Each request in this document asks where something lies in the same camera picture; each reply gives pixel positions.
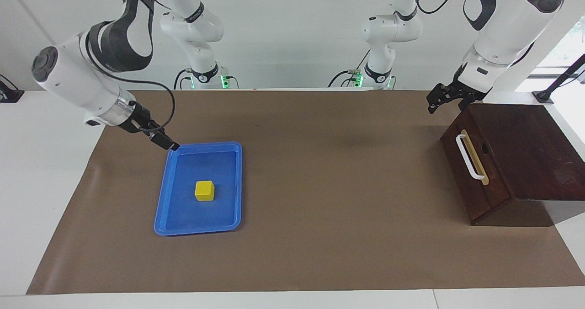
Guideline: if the black stand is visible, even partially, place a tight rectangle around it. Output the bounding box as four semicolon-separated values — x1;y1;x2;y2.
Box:
532;54;585;104
0;75;24;103

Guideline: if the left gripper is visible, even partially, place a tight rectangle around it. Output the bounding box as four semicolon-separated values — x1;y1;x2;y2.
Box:
427;64;486;114

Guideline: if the blue plastic tray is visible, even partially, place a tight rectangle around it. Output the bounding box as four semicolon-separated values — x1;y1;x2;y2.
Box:
154;141;243;236

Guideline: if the yellow block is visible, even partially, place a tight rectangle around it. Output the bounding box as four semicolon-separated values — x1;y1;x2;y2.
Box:
195;181;215;202

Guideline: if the dark wooden drawer cabinet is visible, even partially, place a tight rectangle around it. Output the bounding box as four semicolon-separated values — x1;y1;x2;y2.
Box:
440;102;585;227

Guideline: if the white drawer handle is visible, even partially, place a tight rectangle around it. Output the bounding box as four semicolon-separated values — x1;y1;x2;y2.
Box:
456;134;485;181

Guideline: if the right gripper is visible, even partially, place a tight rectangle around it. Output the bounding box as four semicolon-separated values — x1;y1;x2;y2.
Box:
122;101;156;134

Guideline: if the dark wooden drawer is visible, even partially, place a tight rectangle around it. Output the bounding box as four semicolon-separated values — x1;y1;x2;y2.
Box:
440;119;494;226

